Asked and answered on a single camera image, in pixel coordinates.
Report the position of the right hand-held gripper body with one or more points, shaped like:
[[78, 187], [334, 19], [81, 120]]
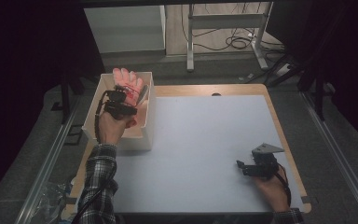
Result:
[[265, 165]]

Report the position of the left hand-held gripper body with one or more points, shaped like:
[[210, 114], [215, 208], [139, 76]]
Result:
[[119, 110]]

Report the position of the pink glove with red print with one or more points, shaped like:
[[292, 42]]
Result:
[[127, 79]]

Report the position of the white box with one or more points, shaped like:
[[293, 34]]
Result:
[[118, 141]]

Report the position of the person's left hand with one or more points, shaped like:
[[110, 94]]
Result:
[[113, 129]]

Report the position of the person's right hand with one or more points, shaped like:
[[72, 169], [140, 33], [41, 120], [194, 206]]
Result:
[[273, 189]]

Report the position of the pale blue table mat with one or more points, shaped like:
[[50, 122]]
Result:
[[199, 155]]

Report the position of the black tape piece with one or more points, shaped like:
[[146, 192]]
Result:
[[306, 199], [71, 200]]

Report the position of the black stand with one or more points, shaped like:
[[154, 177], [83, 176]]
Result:
[[65, 99], [320, 99]]

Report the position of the wooden table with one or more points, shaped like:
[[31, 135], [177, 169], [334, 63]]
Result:
[[183, 90]]

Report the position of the white cabinet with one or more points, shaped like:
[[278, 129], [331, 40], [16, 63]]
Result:
[[127, 28]]

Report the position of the white power strip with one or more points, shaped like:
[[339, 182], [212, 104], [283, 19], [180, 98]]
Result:
[[284, 70]]

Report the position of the clear plastic bag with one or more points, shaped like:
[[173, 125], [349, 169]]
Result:
[[54, 199]]

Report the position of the black floor bracket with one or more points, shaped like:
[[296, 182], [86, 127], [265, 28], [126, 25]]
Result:
[[74, 134]]

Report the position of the metal floor rail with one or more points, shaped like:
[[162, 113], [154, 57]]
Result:
[[335, 149], [48, 165]]

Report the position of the grey metal desk frame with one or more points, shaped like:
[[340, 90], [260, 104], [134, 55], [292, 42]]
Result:
[[225, 21]]

